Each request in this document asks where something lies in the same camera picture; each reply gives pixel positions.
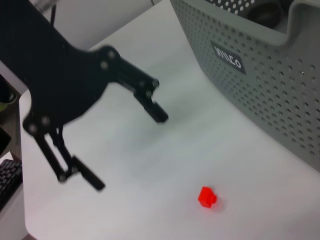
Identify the left gripper cable with plug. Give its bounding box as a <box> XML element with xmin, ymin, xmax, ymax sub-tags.
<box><xmin>49</xmin><ymin>4</ymin><xmax>58</xmax><ymax>27</ymax></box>

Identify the small red toy brick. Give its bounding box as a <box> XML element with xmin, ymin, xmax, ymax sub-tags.
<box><xmin>197</xmin><ymin>186</ymin><xmax>218</xmax><ymax>208</ymax></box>

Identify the black computer keyboard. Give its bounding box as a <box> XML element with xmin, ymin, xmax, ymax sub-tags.
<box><xmin>0</xmin><ymin>159</ymin><xmax>24</xmax><ymax>211</ymax></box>

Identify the white side desk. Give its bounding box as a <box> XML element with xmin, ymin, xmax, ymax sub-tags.
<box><xmin>0</xmin><ymin>149</ymin><xmax>29</xmax><ymax>240</ymax></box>

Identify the grey perforated plastic storage basket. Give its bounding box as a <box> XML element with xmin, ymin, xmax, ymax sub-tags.
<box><xmin>169</xmin><ymin>0</ymin><xmax>320</xmax><ymax>173</ymax></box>

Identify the black shoe with white sole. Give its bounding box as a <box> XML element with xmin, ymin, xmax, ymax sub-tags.
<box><xmin>0</xmin><ymin>73</ymin><xmax>16</xmax><ymax>104</ymax></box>

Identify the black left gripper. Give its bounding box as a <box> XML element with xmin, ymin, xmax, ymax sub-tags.
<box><xmin>0</xmin><ymin>0</ymin><xmax>121</xmax><ymax>132</ymax></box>

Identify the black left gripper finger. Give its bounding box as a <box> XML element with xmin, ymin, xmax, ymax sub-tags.
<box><xmin>99</xmin><ymin>46</ymin><xmax>169</xmax><ymax>124</ymax></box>
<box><xmin>23</xmin><ymin>117</ymin><xmax>106</xmax><ymax>192</ymax></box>

